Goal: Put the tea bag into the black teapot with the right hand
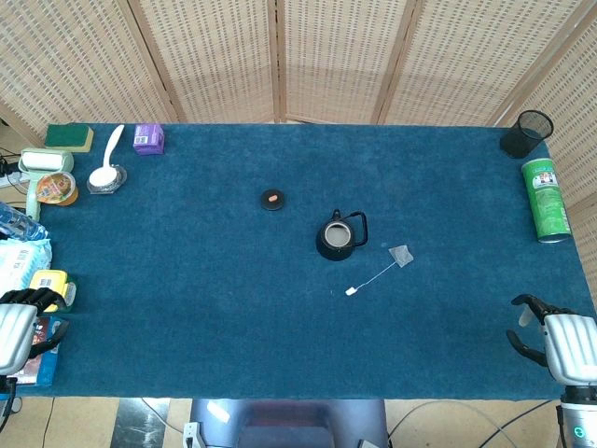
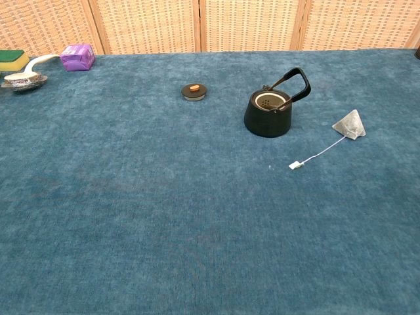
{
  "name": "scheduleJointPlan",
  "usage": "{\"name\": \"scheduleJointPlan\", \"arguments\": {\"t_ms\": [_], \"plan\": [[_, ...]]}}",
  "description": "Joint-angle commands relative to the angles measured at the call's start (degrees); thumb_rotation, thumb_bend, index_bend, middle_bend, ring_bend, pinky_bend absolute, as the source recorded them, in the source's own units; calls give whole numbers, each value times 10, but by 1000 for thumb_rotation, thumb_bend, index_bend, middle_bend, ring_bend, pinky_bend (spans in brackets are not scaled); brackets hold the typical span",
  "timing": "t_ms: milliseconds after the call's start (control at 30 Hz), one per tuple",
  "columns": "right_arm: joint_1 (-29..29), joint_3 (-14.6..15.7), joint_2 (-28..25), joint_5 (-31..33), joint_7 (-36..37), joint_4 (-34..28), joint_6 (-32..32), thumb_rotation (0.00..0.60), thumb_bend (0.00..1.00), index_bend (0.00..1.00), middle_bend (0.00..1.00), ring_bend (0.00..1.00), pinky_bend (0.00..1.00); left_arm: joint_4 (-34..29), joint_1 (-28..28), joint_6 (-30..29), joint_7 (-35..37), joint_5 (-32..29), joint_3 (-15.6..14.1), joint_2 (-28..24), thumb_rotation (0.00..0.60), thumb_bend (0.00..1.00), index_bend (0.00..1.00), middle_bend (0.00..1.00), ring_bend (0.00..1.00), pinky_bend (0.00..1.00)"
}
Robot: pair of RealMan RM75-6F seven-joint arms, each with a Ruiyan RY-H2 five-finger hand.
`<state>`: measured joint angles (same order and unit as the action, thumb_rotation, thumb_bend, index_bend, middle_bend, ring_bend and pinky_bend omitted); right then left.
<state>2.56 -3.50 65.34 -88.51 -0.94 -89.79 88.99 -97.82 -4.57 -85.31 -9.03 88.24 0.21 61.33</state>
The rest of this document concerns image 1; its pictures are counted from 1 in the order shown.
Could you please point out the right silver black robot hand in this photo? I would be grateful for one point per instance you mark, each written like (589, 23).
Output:
(571, 345)

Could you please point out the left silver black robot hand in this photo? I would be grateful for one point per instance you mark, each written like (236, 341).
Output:
(14, 326)

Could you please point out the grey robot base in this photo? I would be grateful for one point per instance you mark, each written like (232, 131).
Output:
(289, 424)

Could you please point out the black teapot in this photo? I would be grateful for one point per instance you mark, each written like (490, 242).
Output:
(326, 252)

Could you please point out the black teapot lid orange knob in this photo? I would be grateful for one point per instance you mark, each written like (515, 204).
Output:
(273, 199)

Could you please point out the blue cookie box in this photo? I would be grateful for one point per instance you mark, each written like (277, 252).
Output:
(46, 364)

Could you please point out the yellow green box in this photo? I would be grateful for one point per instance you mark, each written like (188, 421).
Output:
(46, 280)

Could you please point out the white wet wipes pack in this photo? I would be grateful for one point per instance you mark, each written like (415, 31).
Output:
(21, 263)

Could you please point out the black caster wheel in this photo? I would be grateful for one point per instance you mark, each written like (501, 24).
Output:
(15, 403)

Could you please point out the clear water bottle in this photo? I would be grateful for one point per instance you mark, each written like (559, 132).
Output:
(21, 226)

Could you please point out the green chip can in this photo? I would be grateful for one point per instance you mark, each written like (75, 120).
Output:
(548, 205)

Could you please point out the orange snack cup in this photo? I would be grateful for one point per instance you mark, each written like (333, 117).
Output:
(56, 189)

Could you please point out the white power strip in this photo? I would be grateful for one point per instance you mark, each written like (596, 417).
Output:
(11, 178)

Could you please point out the light green lint roller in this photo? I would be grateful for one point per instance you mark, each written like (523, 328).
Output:
(44, 161)

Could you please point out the white plastic spoon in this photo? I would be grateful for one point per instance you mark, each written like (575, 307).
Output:
(105, 175)

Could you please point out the clear glass bowl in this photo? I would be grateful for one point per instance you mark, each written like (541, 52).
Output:
(120, 183)

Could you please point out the green yellow sponge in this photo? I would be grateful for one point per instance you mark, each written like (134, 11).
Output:
(67, 135)

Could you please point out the blue table cloth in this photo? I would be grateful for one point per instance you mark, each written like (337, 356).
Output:
(210, 289)

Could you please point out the black mesh pen holder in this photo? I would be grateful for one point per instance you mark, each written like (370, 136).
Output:
(520, 140)

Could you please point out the purple box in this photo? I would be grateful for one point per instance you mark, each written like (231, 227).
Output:
(149, 140)

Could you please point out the bamboo folding screen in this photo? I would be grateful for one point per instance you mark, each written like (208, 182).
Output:
(233, 56)

